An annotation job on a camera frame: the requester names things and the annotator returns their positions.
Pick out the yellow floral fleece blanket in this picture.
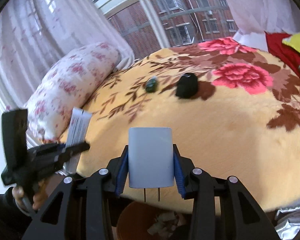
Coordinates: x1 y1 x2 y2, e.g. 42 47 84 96
77 37 300 210

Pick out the white charger plug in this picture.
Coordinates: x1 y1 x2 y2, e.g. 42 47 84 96
128 127 174 200

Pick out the black sleeved left forearm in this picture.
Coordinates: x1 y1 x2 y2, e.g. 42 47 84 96
0 187 32 240

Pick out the red cloth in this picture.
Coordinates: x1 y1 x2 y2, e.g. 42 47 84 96
265 33 300 78

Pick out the window with white frame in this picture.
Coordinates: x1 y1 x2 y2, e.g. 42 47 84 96
91 0 238 60

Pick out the white squeeze tube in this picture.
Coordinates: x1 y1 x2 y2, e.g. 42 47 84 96
63 107 92 174

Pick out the sheer white right curtain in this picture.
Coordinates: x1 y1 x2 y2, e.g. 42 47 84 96
226 0 300 51

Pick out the dark green small bottle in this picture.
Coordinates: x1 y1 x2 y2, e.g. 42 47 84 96
145 76 158 93

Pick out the white pink floral pillow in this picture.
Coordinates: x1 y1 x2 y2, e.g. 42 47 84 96
25 42 121 141

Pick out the orange trash bin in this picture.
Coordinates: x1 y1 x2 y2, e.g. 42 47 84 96
116 202 191 239

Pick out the black sock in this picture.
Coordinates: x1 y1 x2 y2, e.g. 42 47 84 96
175 73 199 99

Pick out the person's left hand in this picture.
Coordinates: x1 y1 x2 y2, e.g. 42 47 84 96
12 173 57 211

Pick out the silver foil bag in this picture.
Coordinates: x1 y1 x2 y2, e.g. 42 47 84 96
275 199 300 239

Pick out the crumpled paper trash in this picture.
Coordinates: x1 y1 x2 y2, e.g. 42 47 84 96
147 211 186 238

